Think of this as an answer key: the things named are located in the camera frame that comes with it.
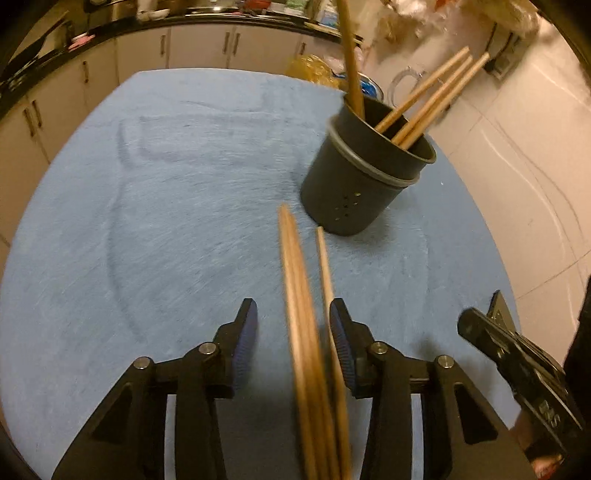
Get beige lower kitchen cabinets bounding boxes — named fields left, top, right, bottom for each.
left=0, top=23, right=365, bottom=245

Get long bamboo chopstick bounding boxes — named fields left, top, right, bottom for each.
left=284, top=212, right=342, bottom=480
left=278, top=204, right=319, bottom=480
left=315, top=226, right=352, bottom=480

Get dark grey utensil holder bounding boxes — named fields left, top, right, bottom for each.
left=299, top=95, right=437, bottom=237

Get wooden cutting board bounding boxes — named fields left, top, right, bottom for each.
left=304, top=21, right=365, bottom=47

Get blue label detergent bottle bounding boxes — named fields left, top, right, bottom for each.
left=318, top=0, right=340, bottom=26

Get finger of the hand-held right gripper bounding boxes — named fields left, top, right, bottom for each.
left=457, top=308, right=520, bottom=370
left=487, top=290, right=517, bottom=335

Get plastic bag of flatbread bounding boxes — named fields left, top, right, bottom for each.
left=489, top=0, right=541, bottom=33

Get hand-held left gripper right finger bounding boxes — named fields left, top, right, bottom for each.
left=329, top=298, right=539, bottom=480

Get bunch of wooden chopsticks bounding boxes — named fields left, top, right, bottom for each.
left=335, top=0, right=491, bottom=151

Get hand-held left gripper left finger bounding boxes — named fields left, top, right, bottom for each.
left=51, top=298, right=258, bottom=480

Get blue tablecloth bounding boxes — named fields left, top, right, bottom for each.
left=0, top=68, right=522, bottom=480

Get wall socket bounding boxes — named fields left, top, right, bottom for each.
left=489, top=25, right=525, bottom=79

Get yellow plastic bag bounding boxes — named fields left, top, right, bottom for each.
left=286, top=54, right=345, bottom=90

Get clear plastic measuring cup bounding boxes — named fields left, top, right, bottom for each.
left=389, top=66, right=428, bottom=109

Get black kitchen countertop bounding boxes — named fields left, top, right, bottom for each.
left=0, top=11, right=365, bottom=93

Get person's right hand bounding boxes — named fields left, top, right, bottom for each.
left=512, top=408, right=571, bottom=478

